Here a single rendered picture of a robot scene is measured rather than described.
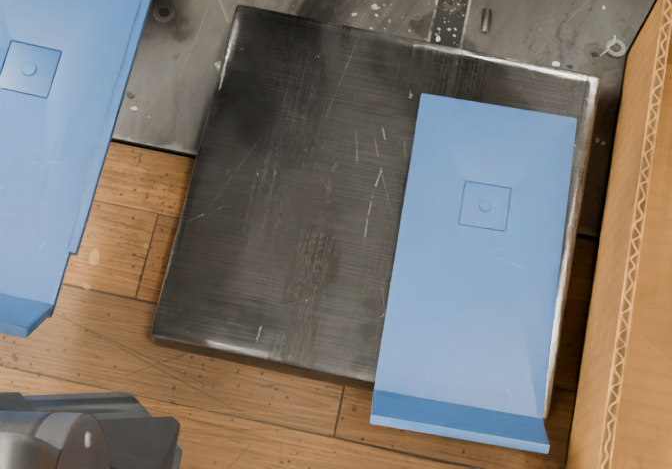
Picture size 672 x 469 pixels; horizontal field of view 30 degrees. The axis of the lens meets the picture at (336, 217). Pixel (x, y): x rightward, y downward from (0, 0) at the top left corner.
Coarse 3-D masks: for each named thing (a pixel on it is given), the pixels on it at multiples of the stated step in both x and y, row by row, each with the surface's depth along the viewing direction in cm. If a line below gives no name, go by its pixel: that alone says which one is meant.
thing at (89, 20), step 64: (0, 0) 49; (64, 0) 49; (128, 0) 49; (0, 64) 48; (64, 64) 48; (0, 128) 48; (64, 128) 48; (0, 192) 47; (64, 192) 47; (0, 256) 46; (64, 256) 46; (0, 320) 43
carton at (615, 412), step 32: (640, 32) 57; (640, 64) 55; (640, 96) 53; (640, 128) 52; (640, 160) 50; (608, 192) 56; (640, 192) 50; (608, 224) 55; (640, 224) 49; (608, 256) 53; (640, 256) 56; (608, 288) 51; (640, 288) 55; (608, 320) 50; (640, 320) 55; (608, 352) 49; (640, 352) 54; (608, 384) 47; (640, 384) 54; (576, 416) 53; (608, 416) 47; (640, 416) 53; (576, 448) 51; (608, 448) 46; (640, 448) 53
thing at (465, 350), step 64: (448, 128) 55; (512, 128) 55; (448, 192) 54; (512, 192) 55; (448, 256) 54; (512, 256) 54; (448, 320) 53; (512, 320) 53; (384, 384) 52; (448, 384) 52; (512, 384) 52
